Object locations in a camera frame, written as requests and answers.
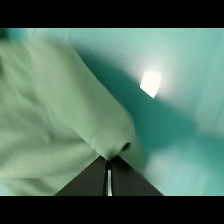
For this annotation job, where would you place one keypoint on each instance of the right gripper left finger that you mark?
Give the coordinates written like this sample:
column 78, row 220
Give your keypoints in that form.
column 88, row 181

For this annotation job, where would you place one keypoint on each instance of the green shirt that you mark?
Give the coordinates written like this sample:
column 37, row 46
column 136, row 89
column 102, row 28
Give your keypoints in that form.
column 50, row 116

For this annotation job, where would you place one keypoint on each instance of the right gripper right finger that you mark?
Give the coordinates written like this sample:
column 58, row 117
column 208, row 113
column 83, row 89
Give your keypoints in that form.
column 130, row 181

